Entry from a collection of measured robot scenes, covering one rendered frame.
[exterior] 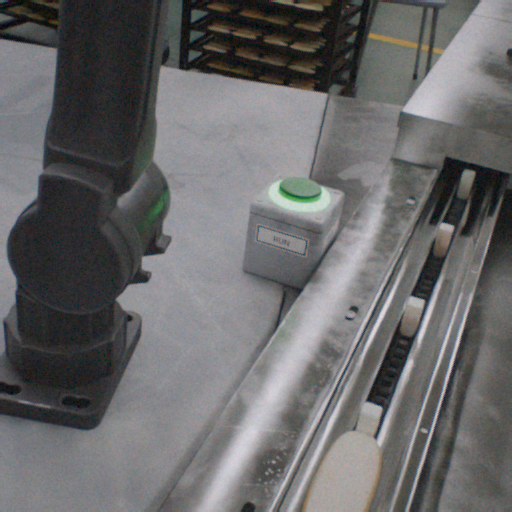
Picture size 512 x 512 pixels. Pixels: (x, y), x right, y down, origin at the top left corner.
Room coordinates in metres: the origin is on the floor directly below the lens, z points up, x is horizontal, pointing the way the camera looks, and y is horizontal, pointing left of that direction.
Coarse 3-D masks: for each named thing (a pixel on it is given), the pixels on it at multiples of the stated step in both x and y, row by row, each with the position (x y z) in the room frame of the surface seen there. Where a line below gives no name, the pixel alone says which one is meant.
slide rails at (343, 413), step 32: (448, 192) 0.76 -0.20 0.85; (480, 192) 0.77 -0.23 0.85; (480, 224) 0.70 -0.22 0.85; (416, 256) 0.62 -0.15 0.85; (448, 256) 0.62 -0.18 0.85; (448, 288) 0.57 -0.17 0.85; (384, 320) 0.51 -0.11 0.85; (448, 320) 0.52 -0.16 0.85; (384, 352) 0.47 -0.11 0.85; (416, 352) 0.47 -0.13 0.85; (352, 384) 0.42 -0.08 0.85; (416, 384) 0.43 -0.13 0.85; (352, 416) 0.39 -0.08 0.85; (416, 416) 0.40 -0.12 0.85; (320, 448) 0.36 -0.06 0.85; (384, 448) 0.37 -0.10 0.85; (384, 480) 0.34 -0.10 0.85
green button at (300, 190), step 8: (280, 184) 0.62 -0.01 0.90; (288, 184) 0.62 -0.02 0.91; (296, 184) 0.62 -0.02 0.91; (304, 184) 0.62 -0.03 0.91; (312, 184) 0.62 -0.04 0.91; (280, 192) 0.61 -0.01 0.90; (288, 192) 0.60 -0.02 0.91; (296, 192) 0.60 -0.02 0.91; (304, 192) 0.61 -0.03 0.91; (312, 192) 0.61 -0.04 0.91; (320, 192) 0.61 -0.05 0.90; (288, 200) 0.60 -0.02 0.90; (296, 200) 0.60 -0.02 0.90; (304, 200) 0.60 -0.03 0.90; (312, 200) 0.60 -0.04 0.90
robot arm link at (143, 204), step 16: (144, 176) 0.46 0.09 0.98; (128, 192) 0.43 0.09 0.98; (144, 192) 0.44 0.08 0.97; (128, 208) 0.42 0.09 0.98; (144, 208) 0.43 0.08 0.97; (160, 208) 0.45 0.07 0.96; (144, 224) 0.42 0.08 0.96; (160, 224) 0.45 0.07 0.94; (144, 240) 0.42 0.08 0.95; (160, 240) 0.45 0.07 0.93; (144, 272) 0.41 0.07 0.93
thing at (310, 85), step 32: (224, 0) 2.94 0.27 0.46; (256, 0) 2.72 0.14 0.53; (288, 0) 2.76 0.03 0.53; (320, 0) 2.82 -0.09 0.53; (352, 0) 2.94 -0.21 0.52; (224, 32) 2.80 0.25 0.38; (256, 32) 2.84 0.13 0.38; (288, 32) 2.90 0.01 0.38; (320, 32) 2.71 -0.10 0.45; (352, 32) 3.05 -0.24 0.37; (192, 64) 2.84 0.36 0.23; (224, 64) 2.88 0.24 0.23; (256, 64) 2.73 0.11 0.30; (288, 64) 2.78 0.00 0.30; (320, 64) 2.81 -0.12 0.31; (352, 64) 3.13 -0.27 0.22; (352, 96) 3.11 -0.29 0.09
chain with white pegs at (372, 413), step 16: (464, 176) 0.77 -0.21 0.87; (464, 192) 0.77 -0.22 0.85; (464, 208) 0.76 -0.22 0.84; (448, 224) 0.65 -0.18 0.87; (448, 240) 0.64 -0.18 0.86; (432, 256) 0.64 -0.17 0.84; (432, 272) 0.62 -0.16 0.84; (432, 288) 0.58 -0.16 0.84; (416, 304) 0.51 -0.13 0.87; (416, 320) 0.51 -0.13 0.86; (400, 336) 0.51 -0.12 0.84; (400, 352) 0.48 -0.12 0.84; (384, 368) 0.46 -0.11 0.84; (400, 368) 0.46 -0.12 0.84; (384, 384) 0.45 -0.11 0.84; (384, 400) 0.42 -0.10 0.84; (368, 416) 0.37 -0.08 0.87; (384, 416) 0.41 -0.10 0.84; (368, 432) 0.37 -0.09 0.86
